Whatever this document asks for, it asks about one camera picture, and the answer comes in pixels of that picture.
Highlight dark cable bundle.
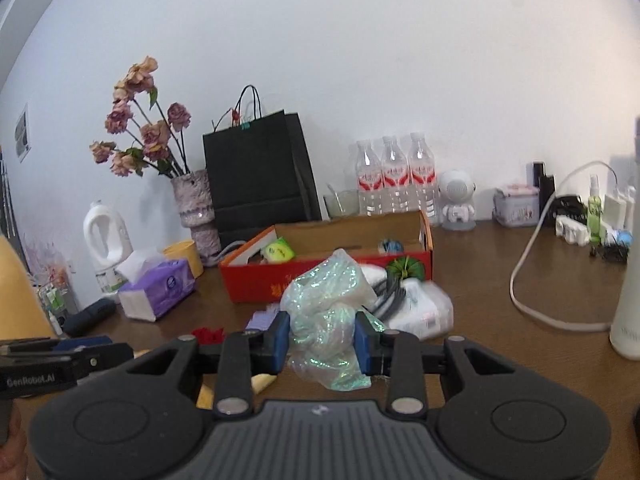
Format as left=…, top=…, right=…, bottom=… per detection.
left=372, top=277, right=408, bottom=318

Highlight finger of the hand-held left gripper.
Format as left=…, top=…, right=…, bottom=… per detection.
left=0, top=336, right=112, bottom=355
left=50, top=342, right=135, bottom=377

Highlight white thermos bottle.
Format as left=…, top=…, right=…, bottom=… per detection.
left=609, top=115, right=640, bottom=360

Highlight black paper bag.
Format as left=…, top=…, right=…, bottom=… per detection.
left=202, top=85, right=323, bottom=251

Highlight white charger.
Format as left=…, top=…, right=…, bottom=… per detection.
left=604, top=187, right=628, bottom=228

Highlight purple cloth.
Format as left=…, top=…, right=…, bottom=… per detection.
left=245, top=310, right=281, bottom=332

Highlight white plastic bag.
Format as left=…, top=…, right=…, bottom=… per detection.
left=360, top=265, right=455, bottom=338

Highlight green scrunchie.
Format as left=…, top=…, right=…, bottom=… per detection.
left=385, top=256, right=432, bottom=283

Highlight black rectangular bottle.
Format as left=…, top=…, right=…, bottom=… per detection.
left=540, top=174, right=557, bottom=211

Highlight red cardboard box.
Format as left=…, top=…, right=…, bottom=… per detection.
left=218, top=210, right=433, bottom=305

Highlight purple tissue pack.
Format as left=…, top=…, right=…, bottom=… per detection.
left=116, top=249, right=197, bottom=323

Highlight yellow chair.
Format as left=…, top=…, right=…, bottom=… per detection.
left=0, top=234, right=56, bottom=341

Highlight clear water bottle red label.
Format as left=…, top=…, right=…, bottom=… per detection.
left=356, top=140, right=385, bottom=217
left=407, top=132, right=440, bottom=226
left=381, top=135, right=412, bottom=215

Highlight black pouch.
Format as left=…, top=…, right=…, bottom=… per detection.
left=550, top=195, right=588, bottom=221

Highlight dried pink flowers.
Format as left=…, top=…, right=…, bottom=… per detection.
left=89, top=56, right=193, bottom=179

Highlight white cable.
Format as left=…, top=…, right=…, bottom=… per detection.
left=510, top=161, right=623, bottom=332

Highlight white astronaut speaker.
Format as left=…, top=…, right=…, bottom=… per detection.
left=438, top=169, right=477, bottom=231

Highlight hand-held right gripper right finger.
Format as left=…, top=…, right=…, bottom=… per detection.
left=354, top=310, right=518, bottom=417

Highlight rack of small bottles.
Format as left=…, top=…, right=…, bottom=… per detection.
left=37, top=280, right=81, bottom=336

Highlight mottled purple vase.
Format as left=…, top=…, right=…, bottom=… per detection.
left=171, top=169, right=222, bottom=267

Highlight person's left hand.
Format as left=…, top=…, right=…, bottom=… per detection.
left=0, top=402, right=27, bottom=480

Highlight iridescent plastic bag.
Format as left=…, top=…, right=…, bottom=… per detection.
left=279, top=248, right=387, bottom=392

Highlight dark blue case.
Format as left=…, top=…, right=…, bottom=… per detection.
left=62, top=298, right=117, bottom=338

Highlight glass bowl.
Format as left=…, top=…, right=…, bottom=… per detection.
left=324, top=190, right=361, bottom=220

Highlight printed tin box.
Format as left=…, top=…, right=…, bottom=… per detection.
left=492, top=185, right=541, bottom=227

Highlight grey cable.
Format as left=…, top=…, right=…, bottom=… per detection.
left=218, top=241, right=246, bottom=263

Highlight small white blue device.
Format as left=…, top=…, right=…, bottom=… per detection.
left=602, top=227, right=633, bottom=248

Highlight black earphone cable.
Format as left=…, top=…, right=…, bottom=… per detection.
left=590, top=244, right=628, bottom=263

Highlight yellow cup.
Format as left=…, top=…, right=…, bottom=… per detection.
left=162, top=240, right=205, bottom=280

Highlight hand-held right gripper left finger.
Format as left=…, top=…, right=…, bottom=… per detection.
left=125, top=310, right=292, bottom=417

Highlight green spray bottle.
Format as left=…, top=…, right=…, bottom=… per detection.
left=587, top=174, right=603, bottom=245

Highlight green packet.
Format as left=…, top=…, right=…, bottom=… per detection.
left=262, top=237, right=297, bottom=263

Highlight white detergent bottle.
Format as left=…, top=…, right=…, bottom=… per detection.
left=82, top=201, right=135, bottom=296

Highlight red fabric flower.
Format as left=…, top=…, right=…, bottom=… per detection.
left=191, top=326, right=226, bottom=346

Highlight white power strip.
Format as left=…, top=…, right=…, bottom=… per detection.
left=555, top=215, right=593, bottom=247

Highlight pale yellow sponge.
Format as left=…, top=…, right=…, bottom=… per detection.
left=197, top=374, right=277, bottom=408

